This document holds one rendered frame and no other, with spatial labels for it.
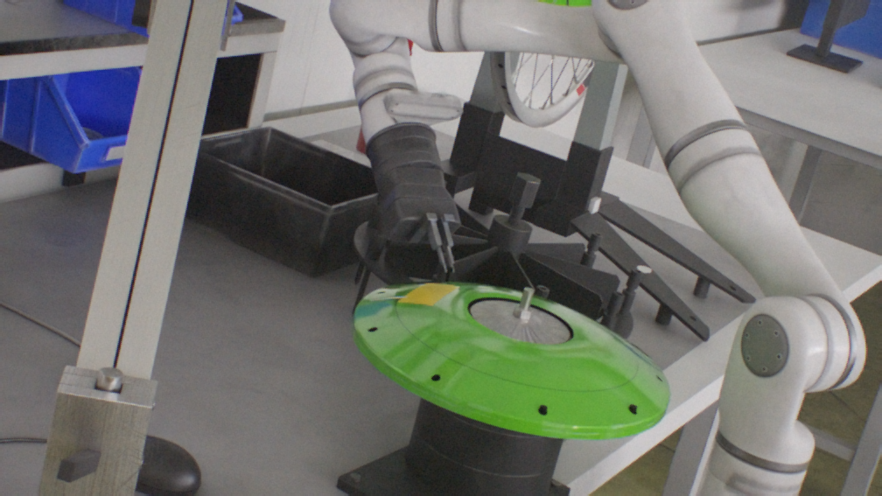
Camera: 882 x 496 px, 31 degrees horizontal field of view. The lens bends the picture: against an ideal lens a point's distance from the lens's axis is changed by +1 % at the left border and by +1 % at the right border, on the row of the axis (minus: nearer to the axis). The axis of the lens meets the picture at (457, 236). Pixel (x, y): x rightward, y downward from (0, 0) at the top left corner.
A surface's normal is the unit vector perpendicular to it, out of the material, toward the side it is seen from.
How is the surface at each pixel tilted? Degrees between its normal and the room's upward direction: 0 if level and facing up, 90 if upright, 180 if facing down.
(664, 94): 72
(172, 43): 53
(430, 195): 32
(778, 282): 102
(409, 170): 44
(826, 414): 0
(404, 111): 125
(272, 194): 93
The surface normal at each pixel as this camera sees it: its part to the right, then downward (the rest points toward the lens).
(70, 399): 0.09, 0.34
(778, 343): -0.69, 0.00
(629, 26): -0.40, -0.25
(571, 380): 0.35, -0.77
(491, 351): 0.17, -0.86
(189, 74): 0.22, -0.28
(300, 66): 0.84, 0.36
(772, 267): -0.56, 0.31
